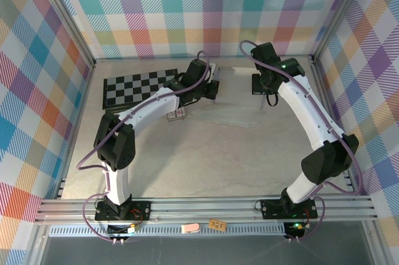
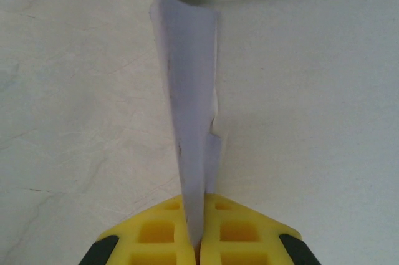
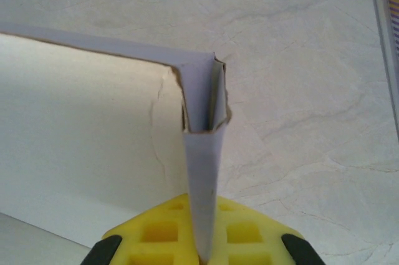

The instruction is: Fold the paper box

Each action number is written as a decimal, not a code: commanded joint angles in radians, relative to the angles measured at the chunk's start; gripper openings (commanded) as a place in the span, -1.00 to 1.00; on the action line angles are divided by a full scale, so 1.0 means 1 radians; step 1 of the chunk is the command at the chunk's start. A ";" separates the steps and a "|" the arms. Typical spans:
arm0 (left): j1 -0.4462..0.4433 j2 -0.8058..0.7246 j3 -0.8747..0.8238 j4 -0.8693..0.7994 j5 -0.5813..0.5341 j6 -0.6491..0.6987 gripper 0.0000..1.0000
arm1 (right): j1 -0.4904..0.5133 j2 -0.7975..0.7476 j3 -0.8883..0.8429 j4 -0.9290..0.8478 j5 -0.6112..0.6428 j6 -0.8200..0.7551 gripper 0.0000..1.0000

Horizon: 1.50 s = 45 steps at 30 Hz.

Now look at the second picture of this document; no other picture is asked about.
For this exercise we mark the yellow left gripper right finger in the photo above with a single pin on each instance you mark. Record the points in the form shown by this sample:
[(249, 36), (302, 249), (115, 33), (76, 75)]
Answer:
[(243, 234)]

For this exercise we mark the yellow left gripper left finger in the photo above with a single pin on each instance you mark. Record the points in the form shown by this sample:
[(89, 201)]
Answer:
[(156, 234)]

